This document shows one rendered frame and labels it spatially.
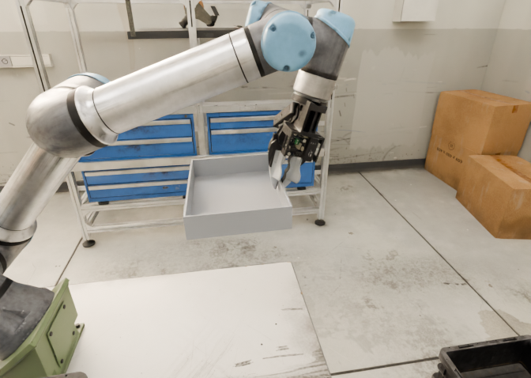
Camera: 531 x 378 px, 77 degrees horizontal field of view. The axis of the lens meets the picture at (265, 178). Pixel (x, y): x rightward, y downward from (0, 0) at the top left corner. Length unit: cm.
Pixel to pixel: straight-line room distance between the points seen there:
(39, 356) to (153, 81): 60
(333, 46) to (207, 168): 43
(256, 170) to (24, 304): 58
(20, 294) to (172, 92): 57
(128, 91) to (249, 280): 70
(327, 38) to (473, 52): 319
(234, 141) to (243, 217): 160
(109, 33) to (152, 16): 36
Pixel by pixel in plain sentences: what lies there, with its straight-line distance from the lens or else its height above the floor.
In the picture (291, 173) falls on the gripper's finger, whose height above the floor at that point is 111.
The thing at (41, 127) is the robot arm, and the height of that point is 127.
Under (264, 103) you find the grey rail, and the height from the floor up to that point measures 93.
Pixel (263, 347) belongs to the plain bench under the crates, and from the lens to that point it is 91.
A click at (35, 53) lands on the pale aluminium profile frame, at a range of 225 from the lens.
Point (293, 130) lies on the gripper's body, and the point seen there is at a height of 122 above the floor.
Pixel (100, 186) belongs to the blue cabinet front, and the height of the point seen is 44.
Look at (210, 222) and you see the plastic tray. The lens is 63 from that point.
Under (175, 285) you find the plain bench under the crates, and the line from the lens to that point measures 108.
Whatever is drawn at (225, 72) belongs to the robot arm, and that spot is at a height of 135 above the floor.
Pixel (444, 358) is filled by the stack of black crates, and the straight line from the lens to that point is 113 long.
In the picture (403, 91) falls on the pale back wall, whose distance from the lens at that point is 347.
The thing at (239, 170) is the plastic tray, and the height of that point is 106.
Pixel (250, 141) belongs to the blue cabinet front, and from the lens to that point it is 221.
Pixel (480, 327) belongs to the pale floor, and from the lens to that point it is 215.
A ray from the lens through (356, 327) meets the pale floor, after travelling 192.
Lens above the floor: 142
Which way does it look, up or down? 26 degrees down
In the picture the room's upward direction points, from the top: straight up
